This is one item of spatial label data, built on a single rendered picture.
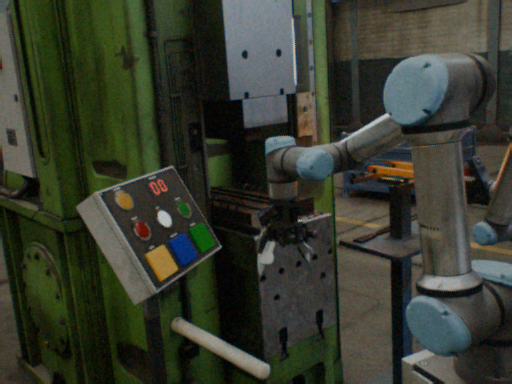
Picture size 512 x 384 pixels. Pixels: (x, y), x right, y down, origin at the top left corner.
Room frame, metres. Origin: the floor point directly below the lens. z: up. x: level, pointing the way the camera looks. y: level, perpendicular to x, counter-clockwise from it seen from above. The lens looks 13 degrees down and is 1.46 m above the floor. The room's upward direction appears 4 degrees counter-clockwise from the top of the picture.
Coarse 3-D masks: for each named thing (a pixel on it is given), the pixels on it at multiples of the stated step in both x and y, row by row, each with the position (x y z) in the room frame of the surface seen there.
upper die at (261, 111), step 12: (276, 96) 1.88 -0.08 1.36; (204, 108) 1.94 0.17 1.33; (216, 108) 1.89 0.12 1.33; (228, 108) 1.84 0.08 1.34; (240, 108) 1.79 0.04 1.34; (252, 108) 1.81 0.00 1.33; (264, 108) 1.84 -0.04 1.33; (276, 108) 1.88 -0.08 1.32; (204, 120) 1.95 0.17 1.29; (216, 120) 1.90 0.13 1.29; (228, 120) 1.84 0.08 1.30; (240, 120) 1.80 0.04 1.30; (252, 120) 1.81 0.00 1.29; (264, 120) 1.84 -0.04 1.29; (276, 120) 1.88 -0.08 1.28
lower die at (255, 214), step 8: (216, 192) 2.09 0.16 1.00; (224, 192) 2.06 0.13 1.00; (248, 192) 2.06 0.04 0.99; (256, 192) 2.05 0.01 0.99; (216, 200) 2.00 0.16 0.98; (224, 200) 1.97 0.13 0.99; (232, 200) 1.95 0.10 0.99; (248, 200) 1.94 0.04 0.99; (256, 200) 1.91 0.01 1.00; (264, 200) 1.88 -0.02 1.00; (216, 208) 1.93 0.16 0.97; (224, 208) 1.89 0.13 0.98; (232, 208) 1.87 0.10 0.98; (240, 208) 1.87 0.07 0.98; (248, 208) 1.86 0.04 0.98; (256, 208) 1.83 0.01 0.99; (264, 208) 1.82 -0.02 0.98; (216, 216) 1.93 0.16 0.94; (224, 216) 1.90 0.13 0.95; (232, 216) 1.86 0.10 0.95; (240, 216) 1.83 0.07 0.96; (248, 216) 1.79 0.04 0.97; (256, 216) 1.80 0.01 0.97; (256, 224) 1.80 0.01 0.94
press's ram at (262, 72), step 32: (224, 0) 1.76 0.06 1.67; (256, 0) 1.84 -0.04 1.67; (288, 0) 1.94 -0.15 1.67; (224, 32) 1.75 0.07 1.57; (256, 32) 1.84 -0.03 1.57; (288, 32) 1.93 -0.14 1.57; (224, 64) 1.76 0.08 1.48; (256, 64) 1.83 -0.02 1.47; (288, 64) 1.92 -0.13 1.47; (224, 96) 1.77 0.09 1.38; (256, 96) 1.82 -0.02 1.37
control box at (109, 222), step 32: (96, 192) 1.26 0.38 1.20; (128, 192) 1.34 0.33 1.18; (160, 192) 1.44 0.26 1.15; (96, 224) 1.26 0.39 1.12; (128, 224) 1.27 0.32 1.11; (160, 224) 1.36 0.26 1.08; (192, 224) 1.47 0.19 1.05; (128, 256) 1.23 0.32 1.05; (128, 288) 1.23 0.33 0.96; (160, 288) 1.22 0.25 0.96
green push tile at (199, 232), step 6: (192, 228) 1.44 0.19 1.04; (198, 228) 1.46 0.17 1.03; (204, 228) 1.48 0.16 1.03; (192, 234) 1.43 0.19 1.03; (198, 234) 1.45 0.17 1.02; (204, 234) 1.47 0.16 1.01; (198, 240) 1.43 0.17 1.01; (204, 240) 1.45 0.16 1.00; (210, 240) 1.47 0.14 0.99; (198, 246) 1.42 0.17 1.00; (204, 246) 1.43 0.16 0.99; (210, 246) 1.46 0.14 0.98
